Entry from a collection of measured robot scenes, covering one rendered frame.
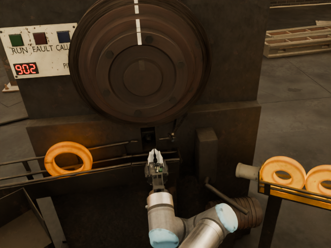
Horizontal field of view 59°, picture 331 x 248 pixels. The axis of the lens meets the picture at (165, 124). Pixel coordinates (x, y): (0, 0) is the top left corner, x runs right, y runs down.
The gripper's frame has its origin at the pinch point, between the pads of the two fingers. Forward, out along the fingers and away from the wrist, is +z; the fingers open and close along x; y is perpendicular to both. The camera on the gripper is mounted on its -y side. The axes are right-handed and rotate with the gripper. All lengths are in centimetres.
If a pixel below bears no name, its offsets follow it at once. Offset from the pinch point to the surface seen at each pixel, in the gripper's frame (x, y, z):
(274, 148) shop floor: -99, -98, 59
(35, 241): 44, -6, -28
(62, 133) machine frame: 36.3, 4.6, 10.6
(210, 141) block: -22.3, 4.7, -0.3
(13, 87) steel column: 160, -146, 215
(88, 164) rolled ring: 26.9, -3.2, -0.1
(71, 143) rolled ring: 32.0, 5.6, 4.2
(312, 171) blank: -54, 8, -20
